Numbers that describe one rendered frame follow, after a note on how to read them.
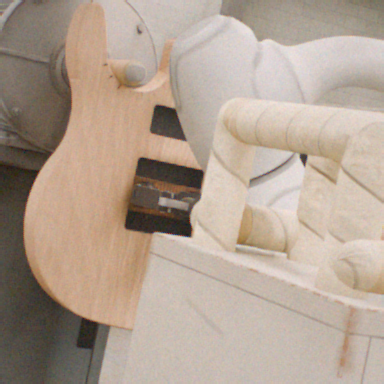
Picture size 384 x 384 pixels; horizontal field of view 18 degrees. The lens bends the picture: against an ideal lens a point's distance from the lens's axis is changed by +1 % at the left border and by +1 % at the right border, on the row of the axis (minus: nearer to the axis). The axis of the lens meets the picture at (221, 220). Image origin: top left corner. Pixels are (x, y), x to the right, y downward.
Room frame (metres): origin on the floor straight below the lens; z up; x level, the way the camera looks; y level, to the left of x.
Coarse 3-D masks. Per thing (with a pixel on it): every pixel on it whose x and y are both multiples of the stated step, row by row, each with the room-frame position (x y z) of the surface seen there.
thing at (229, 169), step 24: (216, 144) 0.85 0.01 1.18; (240, 144) 0.84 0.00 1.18; (216, 168) 0.84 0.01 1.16; (240, 168) 0.84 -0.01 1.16; (216, 192) 0.84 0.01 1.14; (240, 192) 0.84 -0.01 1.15; (216, 216) 0.84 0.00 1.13; (240, 216) 0.85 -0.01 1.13; (192, 240) 0.85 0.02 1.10; (216, 240) 0.84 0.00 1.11
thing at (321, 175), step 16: (320, 160) 0.88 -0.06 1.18; (304, 176) 0.89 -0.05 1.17; (320, 176) 0.88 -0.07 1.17; (336, 176) 0.88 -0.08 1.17; (304, 192) 0.89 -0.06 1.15; (320, 192) 0.88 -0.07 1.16; (304, 208) 0.88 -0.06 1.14; (320, 208) 0.88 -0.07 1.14; (304, 224) 0.88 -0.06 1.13; (320, 224) 0.88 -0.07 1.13; (304, 240) 0.88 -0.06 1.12; (320, 240) 0.88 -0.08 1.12; (288, 256) 0.89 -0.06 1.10; (304, 256) 0.88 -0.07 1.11; (320, 256) 0.88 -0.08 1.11
